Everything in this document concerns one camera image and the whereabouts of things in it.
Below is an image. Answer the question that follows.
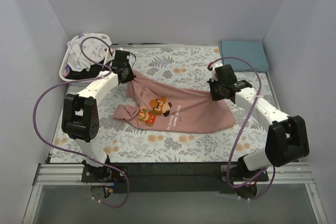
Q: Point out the pink printed t shirt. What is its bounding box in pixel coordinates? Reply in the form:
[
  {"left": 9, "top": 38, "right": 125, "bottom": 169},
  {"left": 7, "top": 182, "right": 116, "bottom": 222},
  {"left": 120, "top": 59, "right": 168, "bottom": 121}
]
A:
[{"left": 113, "top": 71, "right": 236, "bottom": 134}]

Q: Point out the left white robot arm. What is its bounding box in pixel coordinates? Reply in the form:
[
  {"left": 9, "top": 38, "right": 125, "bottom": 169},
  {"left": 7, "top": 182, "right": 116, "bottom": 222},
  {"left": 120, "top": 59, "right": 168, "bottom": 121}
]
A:
[{"left": 61, "top": 50, "right": 134, "bottom": 167}]

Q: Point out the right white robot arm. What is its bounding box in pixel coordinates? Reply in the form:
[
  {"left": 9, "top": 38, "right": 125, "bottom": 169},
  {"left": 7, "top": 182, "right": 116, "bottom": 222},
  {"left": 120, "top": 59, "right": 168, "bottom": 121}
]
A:
[{"left": 207, "top": 63, "right": 310, "bottom": 178}]

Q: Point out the white crumpled garment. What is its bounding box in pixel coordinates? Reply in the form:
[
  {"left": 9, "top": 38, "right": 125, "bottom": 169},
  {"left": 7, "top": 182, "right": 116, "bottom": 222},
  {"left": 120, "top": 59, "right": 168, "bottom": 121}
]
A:
[{"left": 67, "top": 33, "right": 111, "bottom": 72}]

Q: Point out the black garment in basket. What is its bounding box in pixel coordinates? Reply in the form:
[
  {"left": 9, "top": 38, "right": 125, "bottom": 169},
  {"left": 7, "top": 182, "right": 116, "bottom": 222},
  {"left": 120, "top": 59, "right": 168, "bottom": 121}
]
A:
[{"left": 65, "top": 65, "right": 104, "bottom": 80}]

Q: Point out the white laundry basket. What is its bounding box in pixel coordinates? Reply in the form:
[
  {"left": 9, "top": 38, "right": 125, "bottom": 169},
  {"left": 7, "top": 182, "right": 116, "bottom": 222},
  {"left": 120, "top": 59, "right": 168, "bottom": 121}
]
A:
[{"left": 59, "top": 33, "right": 111, "bottom": 82}]

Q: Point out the folded teal t shirt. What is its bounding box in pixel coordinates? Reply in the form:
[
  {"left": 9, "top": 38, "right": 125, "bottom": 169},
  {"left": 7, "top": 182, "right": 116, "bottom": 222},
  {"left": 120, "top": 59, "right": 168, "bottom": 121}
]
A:
[{"left": 219, "top": 40, "right": 269, "bottom": 72}]

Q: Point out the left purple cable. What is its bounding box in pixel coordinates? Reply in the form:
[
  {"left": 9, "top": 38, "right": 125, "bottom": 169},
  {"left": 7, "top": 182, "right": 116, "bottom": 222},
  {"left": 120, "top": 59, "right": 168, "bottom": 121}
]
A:
[{"left": 34, "top": 36, "right": 131, "bottom": 209}]

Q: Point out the purple cable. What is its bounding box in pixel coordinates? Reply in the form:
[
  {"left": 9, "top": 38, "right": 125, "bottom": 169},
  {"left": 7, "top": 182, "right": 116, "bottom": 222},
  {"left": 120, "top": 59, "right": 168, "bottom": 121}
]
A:
[
  {"left": 208, "top": 56, "right": 276, "bottom": 201},
  {"left": 34, "top": 36, "right": 131, "bottom": 209}
]

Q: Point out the aluminium frame rail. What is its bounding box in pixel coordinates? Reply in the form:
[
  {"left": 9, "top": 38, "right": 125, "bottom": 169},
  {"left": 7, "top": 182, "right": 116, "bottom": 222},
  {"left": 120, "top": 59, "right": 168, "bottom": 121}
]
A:
[{"left": 34, "top": 162, "right": 315, "bottom": 185}]

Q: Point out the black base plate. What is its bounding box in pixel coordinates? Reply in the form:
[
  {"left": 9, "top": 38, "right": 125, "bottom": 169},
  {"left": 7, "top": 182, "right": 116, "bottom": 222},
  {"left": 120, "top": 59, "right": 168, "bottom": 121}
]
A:
[{"left": 81, "top": 162, "right": 261, "bottom": 194}]

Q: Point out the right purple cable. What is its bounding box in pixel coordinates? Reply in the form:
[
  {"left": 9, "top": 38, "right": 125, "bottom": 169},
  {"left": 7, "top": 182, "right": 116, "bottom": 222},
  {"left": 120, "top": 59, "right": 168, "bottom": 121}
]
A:
[{"left": 208, "top": 56, "right": 276, "bottom": 201}]

